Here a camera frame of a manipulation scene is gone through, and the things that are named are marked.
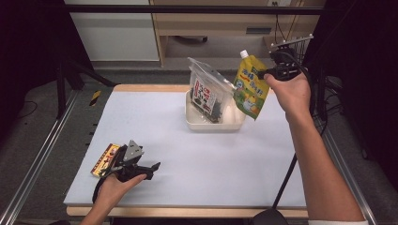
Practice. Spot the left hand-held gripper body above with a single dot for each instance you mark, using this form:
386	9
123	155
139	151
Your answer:
133	153

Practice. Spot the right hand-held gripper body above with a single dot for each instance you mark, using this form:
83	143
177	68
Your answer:
284	68

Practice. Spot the yellow and red packet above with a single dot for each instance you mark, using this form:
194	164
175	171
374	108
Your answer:
104	157

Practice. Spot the yellow and green spout pouch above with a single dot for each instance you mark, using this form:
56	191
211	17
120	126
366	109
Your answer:
250	90

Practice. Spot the clear bag of dried seaweed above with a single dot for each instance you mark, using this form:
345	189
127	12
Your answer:
205	97

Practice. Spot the cream plastic basin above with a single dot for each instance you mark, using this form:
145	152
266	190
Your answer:
216	126

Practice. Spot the person's right hand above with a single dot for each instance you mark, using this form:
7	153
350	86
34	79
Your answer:
294	93

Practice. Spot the person's left hand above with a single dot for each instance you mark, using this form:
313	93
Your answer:
112	190

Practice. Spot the yellow and black tape piece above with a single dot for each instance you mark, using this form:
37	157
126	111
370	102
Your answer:
95	97

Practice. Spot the wooden desk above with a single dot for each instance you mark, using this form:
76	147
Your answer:
212	28

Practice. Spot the black curtain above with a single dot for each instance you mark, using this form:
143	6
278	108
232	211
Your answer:
366	78
28	47

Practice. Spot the black metal stand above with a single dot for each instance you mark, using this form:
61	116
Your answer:
61	90

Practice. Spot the black metal bar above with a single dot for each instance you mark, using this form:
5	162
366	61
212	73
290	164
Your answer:
187	9

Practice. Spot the white cabinet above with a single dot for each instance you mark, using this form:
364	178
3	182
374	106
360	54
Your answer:
115	37

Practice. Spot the black round object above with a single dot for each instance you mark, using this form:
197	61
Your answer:
270	217

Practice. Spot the aluminium frame rail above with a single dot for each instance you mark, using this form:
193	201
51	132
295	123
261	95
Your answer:
34	156
350	175

